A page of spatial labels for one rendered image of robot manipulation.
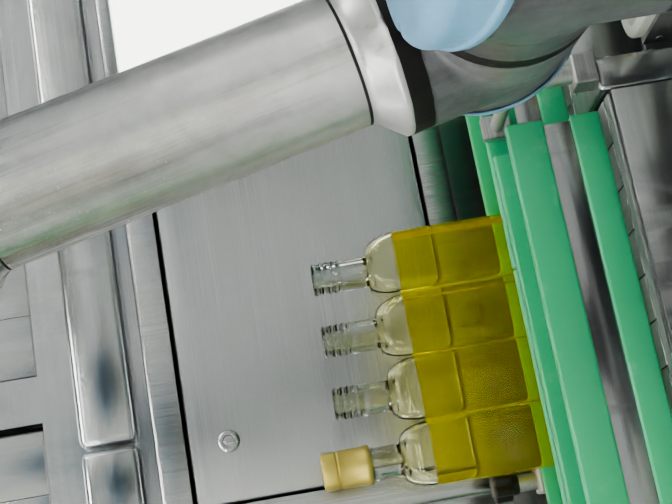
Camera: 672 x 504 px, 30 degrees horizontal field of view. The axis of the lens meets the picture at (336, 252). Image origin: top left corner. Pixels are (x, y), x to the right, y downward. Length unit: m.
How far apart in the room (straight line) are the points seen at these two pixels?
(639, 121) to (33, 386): 0.66
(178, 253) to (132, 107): 0.58
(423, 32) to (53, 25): 0.82
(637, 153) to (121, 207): 0.47
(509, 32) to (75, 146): 0.26
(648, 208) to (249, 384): 0.45
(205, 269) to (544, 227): 0.40
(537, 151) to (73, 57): 0.56
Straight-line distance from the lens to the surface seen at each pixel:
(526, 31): 0.64
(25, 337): 1.35
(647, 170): 1.05
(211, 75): 0.73
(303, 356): 1.27
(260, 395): 1.26
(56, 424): 1.31
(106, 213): 0.75
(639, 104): 1.07
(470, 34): 0.63
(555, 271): 1.03
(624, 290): 1.03
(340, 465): 1.11
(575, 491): 1.08
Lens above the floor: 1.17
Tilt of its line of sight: 3 degrees down
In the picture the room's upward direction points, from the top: 99 degrees counter-clockwise
